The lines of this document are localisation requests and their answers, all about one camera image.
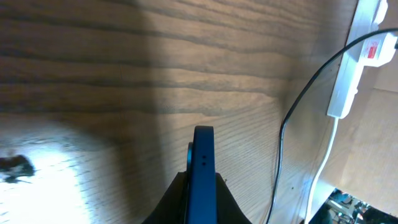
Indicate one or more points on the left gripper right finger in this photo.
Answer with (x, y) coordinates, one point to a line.
(228, 211)

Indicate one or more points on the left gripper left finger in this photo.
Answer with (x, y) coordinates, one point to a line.
(171, 209)

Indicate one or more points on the smartphone with blue screen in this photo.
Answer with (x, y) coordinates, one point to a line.
(201, 203)

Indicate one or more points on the white USB charger plug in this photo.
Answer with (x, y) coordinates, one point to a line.
(378, 50)

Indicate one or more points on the white power strip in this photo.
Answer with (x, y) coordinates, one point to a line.
(369, 14)

